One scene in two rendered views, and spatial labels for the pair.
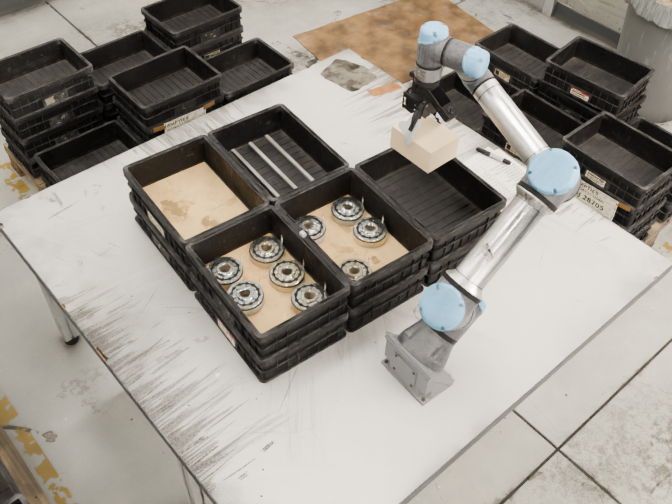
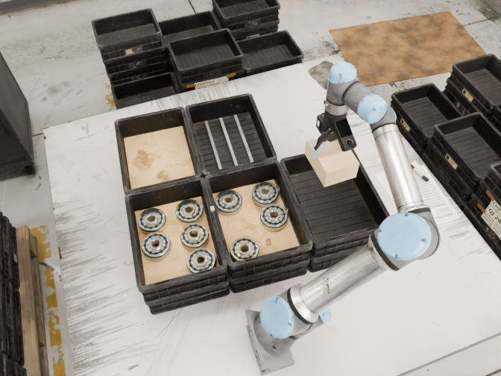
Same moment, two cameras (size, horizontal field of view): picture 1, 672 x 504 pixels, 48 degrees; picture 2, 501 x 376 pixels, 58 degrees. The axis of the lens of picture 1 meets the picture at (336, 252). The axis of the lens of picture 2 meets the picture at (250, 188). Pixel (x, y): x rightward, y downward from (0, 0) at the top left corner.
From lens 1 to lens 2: 0.83 m
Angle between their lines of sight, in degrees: 16
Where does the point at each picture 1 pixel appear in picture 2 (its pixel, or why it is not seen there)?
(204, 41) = (247, 26)
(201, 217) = (159, 170)
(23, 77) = (121, 31)
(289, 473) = not seen: outside the picture
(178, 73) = (220, 47)
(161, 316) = (109, 236)
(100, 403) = not seen: hidden behind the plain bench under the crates
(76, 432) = not seen: hidden behind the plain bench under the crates
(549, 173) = (396, 238)
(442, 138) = (343, 161)
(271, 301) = (175, 254)
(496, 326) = (353, 324)
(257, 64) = (282, 49)
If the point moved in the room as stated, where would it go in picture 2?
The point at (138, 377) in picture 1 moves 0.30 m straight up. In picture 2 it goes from (74, 279) to (44, 239)
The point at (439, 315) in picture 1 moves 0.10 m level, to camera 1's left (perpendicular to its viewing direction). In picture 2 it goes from (271, 324) to (238, 311)
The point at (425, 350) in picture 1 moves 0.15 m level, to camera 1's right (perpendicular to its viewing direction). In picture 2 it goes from (268, 338) to (313, 356)
